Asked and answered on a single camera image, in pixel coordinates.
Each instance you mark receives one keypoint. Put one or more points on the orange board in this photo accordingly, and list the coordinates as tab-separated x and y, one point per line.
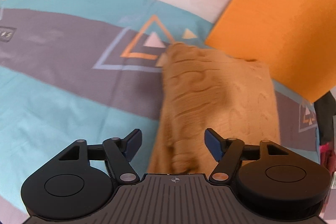
283	19

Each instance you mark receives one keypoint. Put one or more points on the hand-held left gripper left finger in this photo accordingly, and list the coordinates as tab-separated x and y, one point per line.
132	146

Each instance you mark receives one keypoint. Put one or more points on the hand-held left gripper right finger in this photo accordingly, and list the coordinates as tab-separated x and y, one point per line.
213	145

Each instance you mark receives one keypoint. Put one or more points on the blue grey printed bed sheet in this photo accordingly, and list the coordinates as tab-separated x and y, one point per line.
65	98

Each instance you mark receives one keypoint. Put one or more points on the dark cloth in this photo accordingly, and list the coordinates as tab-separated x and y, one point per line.
325	119

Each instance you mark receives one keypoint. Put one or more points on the pink cloth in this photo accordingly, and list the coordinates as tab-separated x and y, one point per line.
328	157

